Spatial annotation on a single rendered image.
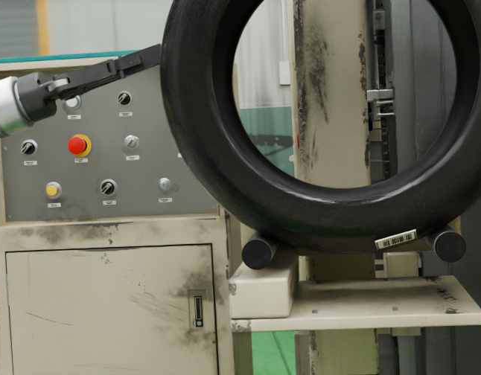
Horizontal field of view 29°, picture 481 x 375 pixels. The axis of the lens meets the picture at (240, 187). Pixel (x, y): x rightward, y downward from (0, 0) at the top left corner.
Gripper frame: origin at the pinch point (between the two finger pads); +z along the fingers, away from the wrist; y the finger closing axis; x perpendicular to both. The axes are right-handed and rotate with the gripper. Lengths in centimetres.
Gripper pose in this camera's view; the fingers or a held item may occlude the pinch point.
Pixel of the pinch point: (143, 59)
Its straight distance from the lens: 150.2
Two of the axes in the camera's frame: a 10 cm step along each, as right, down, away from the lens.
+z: 9.4, -3.1, -1.2
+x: 3.1, 9.5, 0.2
